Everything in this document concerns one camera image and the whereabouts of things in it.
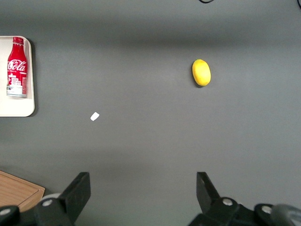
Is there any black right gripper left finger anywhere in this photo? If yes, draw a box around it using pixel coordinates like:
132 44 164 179
34 172 92 226

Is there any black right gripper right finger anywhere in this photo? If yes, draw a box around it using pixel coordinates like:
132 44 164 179
187 171 239 226

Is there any cream plastic tray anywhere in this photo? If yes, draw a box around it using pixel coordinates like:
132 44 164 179
0 35 36 118

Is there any wooden drawer cabinet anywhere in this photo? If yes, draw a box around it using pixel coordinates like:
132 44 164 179
0 170 46 212

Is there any yellow lemon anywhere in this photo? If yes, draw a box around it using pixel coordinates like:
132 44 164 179
191 59 212 87

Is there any red cola bottle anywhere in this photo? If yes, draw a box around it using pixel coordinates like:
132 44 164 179
6 36 28 98

